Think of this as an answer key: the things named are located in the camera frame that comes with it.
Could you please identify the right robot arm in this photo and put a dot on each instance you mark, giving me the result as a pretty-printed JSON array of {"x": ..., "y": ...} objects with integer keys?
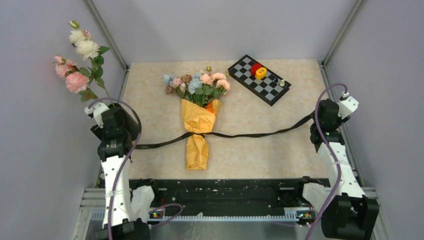
[{"x": 347, "y": 213}]

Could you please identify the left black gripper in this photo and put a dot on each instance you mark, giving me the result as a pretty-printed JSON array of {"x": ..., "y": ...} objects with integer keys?
[{"x": 99, "y": 132}]

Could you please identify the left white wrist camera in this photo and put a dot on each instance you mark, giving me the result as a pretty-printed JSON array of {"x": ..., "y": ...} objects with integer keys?
[{"x": 96, "y": 111}]

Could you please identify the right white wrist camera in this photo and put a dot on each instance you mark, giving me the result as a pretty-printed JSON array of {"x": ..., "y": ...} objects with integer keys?
[{"x": 346, "y": 105}]

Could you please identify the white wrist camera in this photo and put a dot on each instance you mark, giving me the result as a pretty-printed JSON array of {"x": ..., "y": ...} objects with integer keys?
[
  {"x": 96, "y": 111},
  {"x": 346, "y": 105}
]

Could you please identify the black white chessboard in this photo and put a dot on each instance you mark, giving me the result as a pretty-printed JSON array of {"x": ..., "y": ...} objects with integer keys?
[{"x": 266, "y": 89}]

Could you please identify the yellow ring toy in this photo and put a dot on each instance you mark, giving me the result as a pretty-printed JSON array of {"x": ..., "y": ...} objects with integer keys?
[{"x": 260, "y": 73}]

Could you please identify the orange paper flower bouquet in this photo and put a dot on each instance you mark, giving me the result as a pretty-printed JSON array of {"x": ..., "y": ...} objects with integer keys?
[{"x": 200, "y": 95}]

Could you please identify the black ribbon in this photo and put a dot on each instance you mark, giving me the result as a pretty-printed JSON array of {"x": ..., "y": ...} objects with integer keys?
[{"x": 221, "y": 135}]

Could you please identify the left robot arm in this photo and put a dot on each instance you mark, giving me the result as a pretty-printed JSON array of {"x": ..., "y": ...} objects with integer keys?
[{"x": 120, "y": 221}]

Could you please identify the red round toy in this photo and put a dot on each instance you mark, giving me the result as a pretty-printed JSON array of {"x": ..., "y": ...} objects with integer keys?
[{"x": 254, "y": 68}]

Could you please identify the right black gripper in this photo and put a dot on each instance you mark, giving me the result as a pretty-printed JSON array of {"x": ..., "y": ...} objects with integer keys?
[{"x": 340, "y": 121}]

